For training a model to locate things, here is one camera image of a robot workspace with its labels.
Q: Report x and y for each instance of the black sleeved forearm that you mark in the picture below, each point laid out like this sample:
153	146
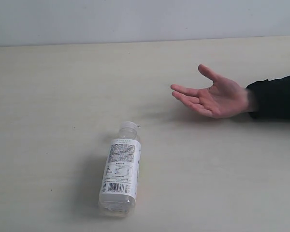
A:
272	98

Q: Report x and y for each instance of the clear bottle white text label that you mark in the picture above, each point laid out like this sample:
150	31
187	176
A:
117	197

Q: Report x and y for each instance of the person's open hand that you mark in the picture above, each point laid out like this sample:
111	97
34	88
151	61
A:
224	99

